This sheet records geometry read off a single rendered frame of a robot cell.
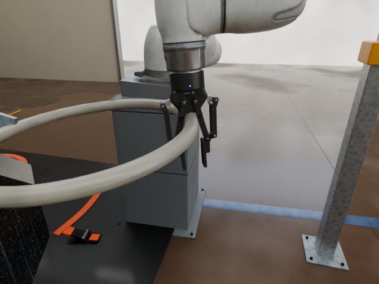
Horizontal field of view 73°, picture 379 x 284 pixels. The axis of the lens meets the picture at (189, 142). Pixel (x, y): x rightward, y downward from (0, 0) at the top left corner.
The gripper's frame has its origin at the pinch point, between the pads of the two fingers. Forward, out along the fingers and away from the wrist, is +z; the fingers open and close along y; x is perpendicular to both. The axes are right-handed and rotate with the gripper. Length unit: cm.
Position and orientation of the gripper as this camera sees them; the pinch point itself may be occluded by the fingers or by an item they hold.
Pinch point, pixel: (193, 155)
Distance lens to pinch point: 63.6
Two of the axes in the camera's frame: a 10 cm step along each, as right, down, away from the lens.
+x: 1.5, 3.8, -9.1
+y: -9.9, 1.3, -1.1
